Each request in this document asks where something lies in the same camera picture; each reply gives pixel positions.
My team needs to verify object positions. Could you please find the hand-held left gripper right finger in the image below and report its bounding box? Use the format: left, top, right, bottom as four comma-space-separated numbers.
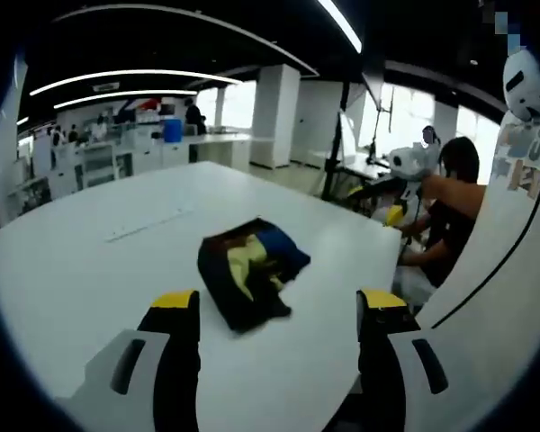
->
355, 287, 460, 432

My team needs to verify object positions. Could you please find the thin grey table strip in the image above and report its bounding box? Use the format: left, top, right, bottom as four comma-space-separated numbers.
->
105, 205, 194, 243

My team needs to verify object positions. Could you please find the white lab cabinet row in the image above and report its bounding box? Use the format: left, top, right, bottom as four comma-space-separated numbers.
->
31, 130, 190, 193

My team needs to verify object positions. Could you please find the black device cable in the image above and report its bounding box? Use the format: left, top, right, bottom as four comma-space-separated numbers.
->
431, 130, 540, 329

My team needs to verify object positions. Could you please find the black tripod stand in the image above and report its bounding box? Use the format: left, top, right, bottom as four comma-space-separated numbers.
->
319, 80, 351, 203

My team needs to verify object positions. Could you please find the white office desk row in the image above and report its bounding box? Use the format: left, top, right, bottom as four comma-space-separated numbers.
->
188, 132, 253, 170

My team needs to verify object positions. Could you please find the blue plastic barrel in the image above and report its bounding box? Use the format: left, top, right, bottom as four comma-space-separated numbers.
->
163, 117, 184, 144

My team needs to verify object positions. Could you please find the yellow blue grey garment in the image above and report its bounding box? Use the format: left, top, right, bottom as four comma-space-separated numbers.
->
196, 217, 312, 335

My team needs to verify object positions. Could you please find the person's white printed shirt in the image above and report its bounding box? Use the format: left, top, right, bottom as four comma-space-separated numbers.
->
413, 107, 540, 419

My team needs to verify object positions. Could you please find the short ceiling light strip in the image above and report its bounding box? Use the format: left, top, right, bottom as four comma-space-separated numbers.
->
53, 88, 200, 111

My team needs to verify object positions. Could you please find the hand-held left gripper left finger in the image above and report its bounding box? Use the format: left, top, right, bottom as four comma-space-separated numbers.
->
56, 290, 202, 432

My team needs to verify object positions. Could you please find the long ceiling light strip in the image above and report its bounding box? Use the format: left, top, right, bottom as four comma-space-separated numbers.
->
29, 69, 243, 97

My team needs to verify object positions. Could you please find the white chest-worn device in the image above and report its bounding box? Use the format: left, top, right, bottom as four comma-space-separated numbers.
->
502, 48, 540, 122

